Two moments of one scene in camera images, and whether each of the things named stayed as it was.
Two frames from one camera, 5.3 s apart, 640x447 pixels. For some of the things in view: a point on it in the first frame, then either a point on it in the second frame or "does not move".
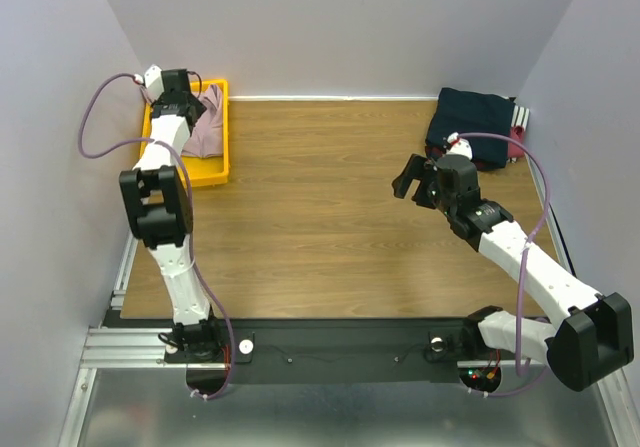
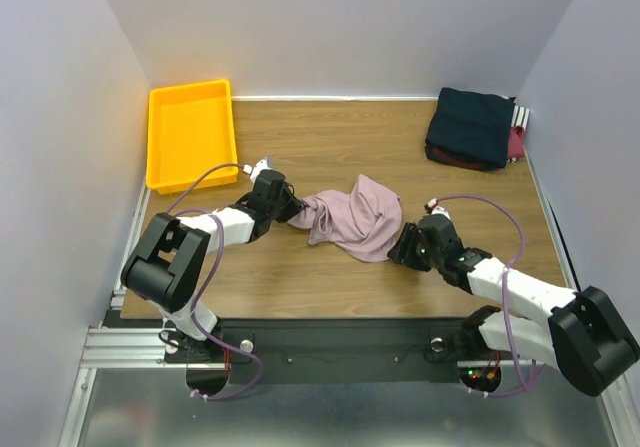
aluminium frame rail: (126, 348) does not move
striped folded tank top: (520, 117) does not move
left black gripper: (196, 103) to (294, 206)
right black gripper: (426, 187) to (415, 246)
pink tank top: (207, 136) to (364, 221)
